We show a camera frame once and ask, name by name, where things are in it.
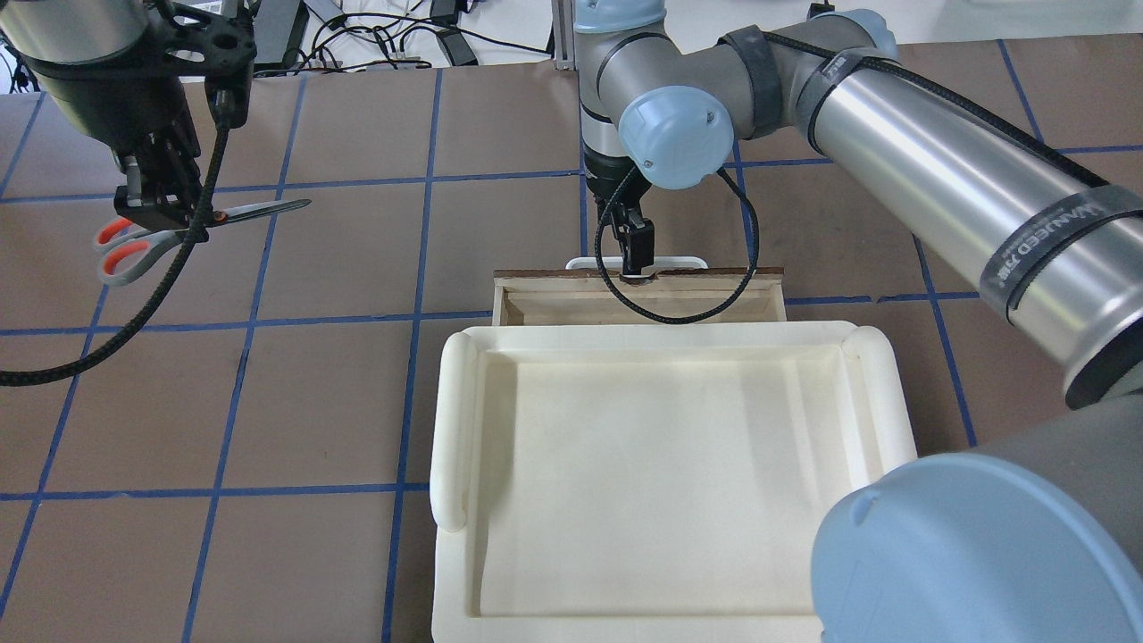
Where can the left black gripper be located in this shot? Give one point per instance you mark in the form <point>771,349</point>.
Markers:
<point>128,113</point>

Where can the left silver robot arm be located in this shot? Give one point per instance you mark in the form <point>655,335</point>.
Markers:
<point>47,32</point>

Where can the wooden drawer with white handle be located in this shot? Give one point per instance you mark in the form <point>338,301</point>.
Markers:
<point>580,297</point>

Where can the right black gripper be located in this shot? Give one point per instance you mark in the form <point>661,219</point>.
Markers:
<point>610,177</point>

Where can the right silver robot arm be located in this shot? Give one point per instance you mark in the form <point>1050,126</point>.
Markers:
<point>1035,538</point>

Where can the aluminium frame post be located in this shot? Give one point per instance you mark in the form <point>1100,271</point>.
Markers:
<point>563,35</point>

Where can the orange grey handled scissors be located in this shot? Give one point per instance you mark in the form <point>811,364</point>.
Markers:
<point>128,250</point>

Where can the white foam tray box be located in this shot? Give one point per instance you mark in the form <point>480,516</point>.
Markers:
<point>649,483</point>

